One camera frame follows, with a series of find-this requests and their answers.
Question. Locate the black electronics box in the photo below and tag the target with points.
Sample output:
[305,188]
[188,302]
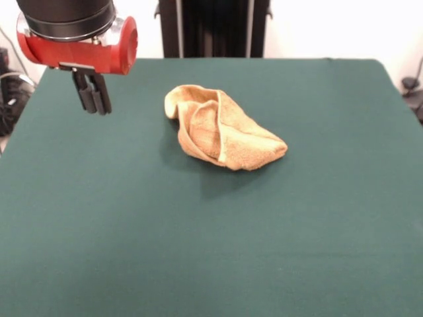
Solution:
[3,59]

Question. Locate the dark grey power adapter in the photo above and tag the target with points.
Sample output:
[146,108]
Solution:
[409,82]

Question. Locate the tan terry towel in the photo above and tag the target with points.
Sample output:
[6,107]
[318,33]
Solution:
[238,132]

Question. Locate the dark green table cloth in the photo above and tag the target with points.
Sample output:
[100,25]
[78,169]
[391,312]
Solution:
[99,214]

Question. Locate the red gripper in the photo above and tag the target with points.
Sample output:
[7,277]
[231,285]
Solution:
[82,54]

